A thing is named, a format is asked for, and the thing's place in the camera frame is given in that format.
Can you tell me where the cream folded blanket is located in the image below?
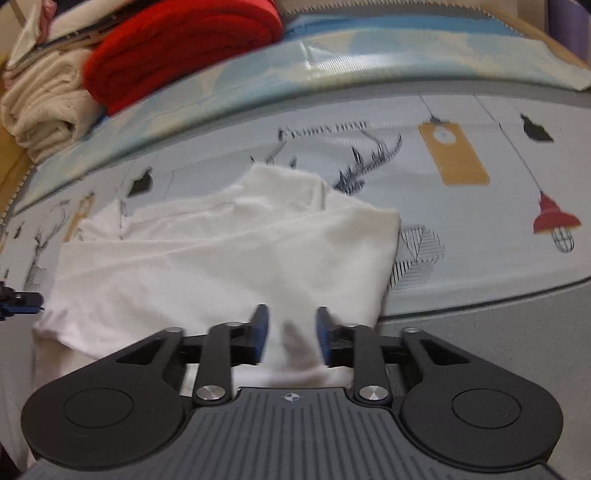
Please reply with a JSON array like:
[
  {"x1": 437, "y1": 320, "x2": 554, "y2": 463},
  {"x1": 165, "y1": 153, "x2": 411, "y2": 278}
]
[{"x1": 0, "y1": 48, "x2": 109, "y2": 164}]

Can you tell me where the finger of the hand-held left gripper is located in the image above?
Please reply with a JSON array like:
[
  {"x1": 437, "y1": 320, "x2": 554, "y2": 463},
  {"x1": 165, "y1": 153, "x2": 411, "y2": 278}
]
[{"x1": 0, "y1": 281, "x2": 45, "y2": 320}]

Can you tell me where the grey bed sheet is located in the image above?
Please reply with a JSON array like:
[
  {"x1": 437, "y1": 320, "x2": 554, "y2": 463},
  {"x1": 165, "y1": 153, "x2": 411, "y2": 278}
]
[{"x1": 0, "y1": 277, "x2": 591, "y2": 480}]

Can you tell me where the light blue quilt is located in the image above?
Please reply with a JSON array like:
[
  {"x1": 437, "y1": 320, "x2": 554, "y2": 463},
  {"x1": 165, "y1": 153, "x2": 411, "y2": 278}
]
[{"x1": 9, "y1": 11, "x2": 591, "y2": 213}]

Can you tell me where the pile of folded clothes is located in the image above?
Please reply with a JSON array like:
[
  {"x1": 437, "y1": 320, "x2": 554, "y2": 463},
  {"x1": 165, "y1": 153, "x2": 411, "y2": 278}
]
[{"x1": 23, "y1": 0, "x2": 125, "y2": 58}]

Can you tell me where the wooden bed side rail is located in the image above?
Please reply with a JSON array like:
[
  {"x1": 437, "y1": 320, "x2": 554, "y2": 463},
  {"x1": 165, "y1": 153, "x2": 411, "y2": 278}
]
[{"x1": 480, "y1": 4, "x2": 591, "y2": 70}]

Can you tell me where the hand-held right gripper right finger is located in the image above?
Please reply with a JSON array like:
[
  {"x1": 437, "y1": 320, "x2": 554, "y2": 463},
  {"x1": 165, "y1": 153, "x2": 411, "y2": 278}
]
[{"x1": 316, "y1": 307, "x2": 483, "y2": 406}]

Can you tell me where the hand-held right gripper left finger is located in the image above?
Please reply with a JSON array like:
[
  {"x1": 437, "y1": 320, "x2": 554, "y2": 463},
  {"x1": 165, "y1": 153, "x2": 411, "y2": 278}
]
[{"x1": 106, "y1": 305, "x2": 269, "y2": 407}]

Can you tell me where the wooden headboard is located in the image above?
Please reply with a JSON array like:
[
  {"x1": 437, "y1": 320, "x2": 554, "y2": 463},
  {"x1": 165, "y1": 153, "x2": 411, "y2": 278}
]
[{"x1": 0, "y1": 83, "x2": 33, "y2": 217}]

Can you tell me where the white long-sleeve shirt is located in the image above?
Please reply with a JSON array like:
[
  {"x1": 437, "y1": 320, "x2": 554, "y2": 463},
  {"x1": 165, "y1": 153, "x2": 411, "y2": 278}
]
[{"x1": 32, "y1": 164, "x2": 402, "y2": 398}]

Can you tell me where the red folded blanket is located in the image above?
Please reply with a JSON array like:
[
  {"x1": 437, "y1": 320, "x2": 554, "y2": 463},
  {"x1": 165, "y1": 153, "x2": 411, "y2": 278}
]
[{"x1": 83, "y1": 0, "x2": 284, "y2": 116}]

